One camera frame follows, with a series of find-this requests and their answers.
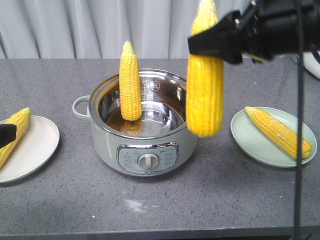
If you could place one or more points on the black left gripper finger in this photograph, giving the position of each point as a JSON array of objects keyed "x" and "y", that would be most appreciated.
[{"x": 8, "y": 132}]

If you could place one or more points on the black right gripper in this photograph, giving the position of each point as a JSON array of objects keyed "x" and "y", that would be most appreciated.
[{"x": 267, "y": 28}]

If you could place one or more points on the bright yellow corn cob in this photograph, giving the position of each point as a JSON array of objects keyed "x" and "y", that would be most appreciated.
[{"x": 204, "y": 95}]

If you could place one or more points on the pale orange-yellow corn cob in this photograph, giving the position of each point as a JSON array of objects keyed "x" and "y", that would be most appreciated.
[{"x": 129, "y": 84}]

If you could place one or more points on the yellow corn cob white patch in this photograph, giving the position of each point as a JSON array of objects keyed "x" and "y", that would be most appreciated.
[{"x": 273, "y": 128}]

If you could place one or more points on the white round plate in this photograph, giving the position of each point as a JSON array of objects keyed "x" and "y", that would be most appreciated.
[{"x": 35, "y": 147}]

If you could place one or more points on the white appliance at right edge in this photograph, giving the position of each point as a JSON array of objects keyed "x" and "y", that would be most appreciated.
[{"x": 311, "y": 64}]

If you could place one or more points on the light green round plate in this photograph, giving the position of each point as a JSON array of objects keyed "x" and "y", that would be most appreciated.
[{"x": 258, "y": 146}]

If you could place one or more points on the grey pleated curtain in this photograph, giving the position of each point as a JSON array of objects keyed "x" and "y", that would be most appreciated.
[{"x": 95, "y": 29}]

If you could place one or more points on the sage green electric cooking pot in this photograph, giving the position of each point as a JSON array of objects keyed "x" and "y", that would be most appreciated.
[{"x": 156, "y": 143}]

